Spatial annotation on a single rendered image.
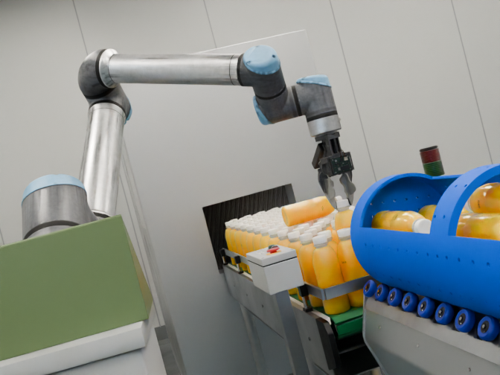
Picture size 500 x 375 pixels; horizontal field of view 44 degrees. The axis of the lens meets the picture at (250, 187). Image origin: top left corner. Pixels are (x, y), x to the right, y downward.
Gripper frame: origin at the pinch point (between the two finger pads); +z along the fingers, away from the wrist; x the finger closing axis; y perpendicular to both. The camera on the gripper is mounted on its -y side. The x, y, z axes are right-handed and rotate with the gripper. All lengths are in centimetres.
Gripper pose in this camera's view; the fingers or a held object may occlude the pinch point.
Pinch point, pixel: (341, 202)
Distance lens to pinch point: 180.9
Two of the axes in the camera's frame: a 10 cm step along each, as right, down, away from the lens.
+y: 2.1, -0.2, -9.8
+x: 9.5, -2.5, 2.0
